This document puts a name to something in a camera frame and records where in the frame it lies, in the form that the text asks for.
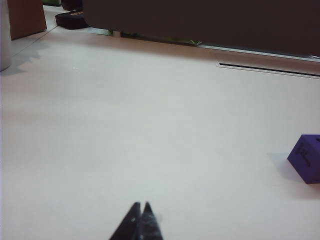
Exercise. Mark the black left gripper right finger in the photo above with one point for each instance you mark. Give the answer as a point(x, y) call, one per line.
point(150, 225)

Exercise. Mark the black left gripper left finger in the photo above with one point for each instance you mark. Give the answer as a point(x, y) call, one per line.
point(130, 225)

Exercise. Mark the purple letter foam block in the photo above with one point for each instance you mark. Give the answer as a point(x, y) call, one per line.
point(308, 162)

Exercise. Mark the white divider foot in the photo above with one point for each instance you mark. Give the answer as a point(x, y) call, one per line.
point(116, 33)

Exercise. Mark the black zipper pouch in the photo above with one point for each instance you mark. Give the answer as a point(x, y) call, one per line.
point(71, 20)

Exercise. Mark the grey desk divider panel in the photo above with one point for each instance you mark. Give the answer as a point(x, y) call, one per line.
point(200, 17)

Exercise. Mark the dark round object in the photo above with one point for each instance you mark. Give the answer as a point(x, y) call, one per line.
point(71, 4)

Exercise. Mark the brown cardboard box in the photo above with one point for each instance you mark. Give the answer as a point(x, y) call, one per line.
point(27, 17)

